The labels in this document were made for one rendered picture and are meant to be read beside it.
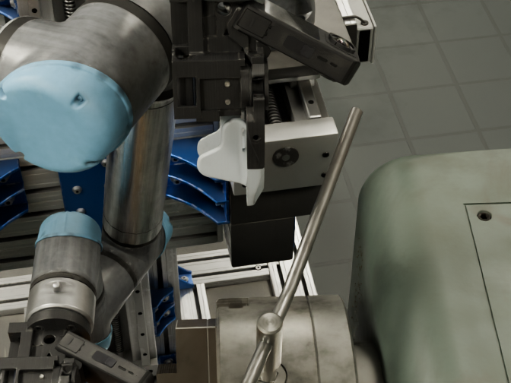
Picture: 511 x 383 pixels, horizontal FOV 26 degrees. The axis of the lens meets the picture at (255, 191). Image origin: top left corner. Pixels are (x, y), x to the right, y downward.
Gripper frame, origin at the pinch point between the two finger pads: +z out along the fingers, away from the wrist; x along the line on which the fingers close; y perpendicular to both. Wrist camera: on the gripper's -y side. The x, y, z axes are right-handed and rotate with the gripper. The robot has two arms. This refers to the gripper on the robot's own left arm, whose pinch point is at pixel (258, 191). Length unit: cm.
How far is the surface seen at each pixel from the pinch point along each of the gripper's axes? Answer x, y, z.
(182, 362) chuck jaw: 1.3, 7.6, 17.6
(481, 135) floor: -186, -68, 74
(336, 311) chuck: 1.6, -7.2, 12.2
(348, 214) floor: -160, -29, 84
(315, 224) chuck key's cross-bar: 4.1, -4.9, 1.5
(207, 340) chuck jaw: 0.5, 5.2, 15.7
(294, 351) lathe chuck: 7.3, -2.8, 12.7
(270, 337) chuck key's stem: 13.9, -0.3, 6.8
